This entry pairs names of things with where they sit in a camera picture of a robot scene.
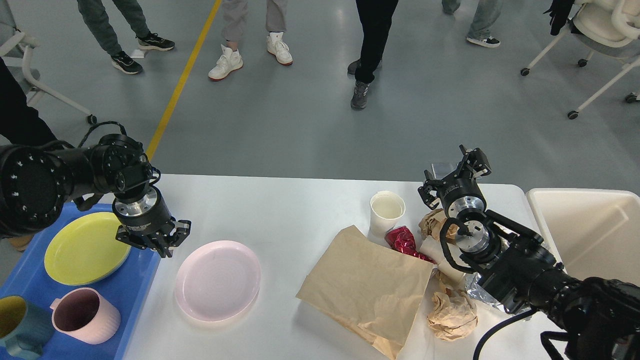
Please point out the person in black trousers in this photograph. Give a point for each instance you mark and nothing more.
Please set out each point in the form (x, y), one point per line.
(376, 18)

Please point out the person with tan boots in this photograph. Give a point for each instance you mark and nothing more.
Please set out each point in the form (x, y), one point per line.
(22, 115)

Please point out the yellow plate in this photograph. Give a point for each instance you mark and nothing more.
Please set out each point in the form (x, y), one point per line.
(86, 250)

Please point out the teal mug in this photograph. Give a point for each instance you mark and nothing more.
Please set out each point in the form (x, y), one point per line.
(25, 328)

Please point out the white rolling chair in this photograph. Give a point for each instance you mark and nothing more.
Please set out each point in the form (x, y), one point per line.
(607, 27)

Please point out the crumpled brown paper ball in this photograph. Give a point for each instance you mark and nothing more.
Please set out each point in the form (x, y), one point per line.
(454, 315)

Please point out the tipped white paper cup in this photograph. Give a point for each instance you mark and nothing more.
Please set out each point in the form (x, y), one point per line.
(432, 249)

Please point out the brown paper bag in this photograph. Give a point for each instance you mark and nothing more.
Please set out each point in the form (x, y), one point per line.
(371, 290)

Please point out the red foil wrapper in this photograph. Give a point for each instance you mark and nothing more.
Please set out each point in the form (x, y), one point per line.
(402, 240)

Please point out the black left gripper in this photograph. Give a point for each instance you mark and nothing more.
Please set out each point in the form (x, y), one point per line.
(148, 224)

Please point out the white plastic bin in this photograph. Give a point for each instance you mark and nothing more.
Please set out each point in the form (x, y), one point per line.
(596, 232)

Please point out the silver foil wrapper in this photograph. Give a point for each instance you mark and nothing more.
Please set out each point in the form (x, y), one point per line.
(475, 292)

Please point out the crumpled brown paper upper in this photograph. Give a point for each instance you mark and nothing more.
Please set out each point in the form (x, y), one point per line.
(432, 223)

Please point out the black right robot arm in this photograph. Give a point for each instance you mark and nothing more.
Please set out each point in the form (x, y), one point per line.
(599, 318)

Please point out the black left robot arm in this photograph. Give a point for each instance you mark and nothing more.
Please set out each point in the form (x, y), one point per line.
(116, 165)

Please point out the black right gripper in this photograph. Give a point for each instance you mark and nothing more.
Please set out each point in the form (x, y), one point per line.
(459, 194)

